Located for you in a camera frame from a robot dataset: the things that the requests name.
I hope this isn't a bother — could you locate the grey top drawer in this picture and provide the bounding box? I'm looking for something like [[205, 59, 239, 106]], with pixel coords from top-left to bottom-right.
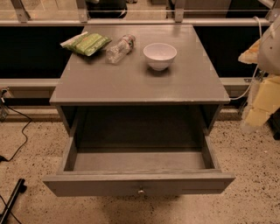
[[42, 108, 236, 198]]

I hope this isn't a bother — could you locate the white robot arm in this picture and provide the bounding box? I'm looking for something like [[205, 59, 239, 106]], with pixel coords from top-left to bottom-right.
[[238, 17, 280, 132]]

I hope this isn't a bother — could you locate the white ceramic bowl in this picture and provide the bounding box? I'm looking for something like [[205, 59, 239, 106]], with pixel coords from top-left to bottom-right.
[[143, 43, 177, 71]]

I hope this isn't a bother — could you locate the grey wooden nightstand cabinet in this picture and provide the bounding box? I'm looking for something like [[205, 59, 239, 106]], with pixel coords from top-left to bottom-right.
[[50, 24, 229, 135]]

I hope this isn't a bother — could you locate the clear plastic water bottle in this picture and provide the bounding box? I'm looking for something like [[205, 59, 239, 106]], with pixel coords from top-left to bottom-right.
[[106, 34, 136, 64]]

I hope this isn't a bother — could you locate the green snack bag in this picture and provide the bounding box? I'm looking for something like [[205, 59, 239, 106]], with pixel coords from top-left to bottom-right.
[[60, 31, 111, 56]]

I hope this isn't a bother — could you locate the black stand leg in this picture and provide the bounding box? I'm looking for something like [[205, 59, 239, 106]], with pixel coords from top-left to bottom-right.
[[0, 178, 27, 224]]

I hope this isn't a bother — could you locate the white cable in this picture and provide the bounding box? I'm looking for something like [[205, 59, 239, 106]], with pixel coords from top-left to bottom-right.
[[229, 16, 263, 102]]

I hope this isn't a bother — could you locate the metal railing frame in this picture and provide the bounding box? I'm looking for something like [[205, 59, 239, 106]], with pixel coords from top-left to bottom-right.
[[0, 0, 280, 26]]

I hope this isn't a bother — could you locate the black floor cable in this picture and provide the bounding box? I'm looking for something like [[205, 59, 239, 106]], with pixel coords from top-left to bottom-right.
[[0, 97, 32, 163]]

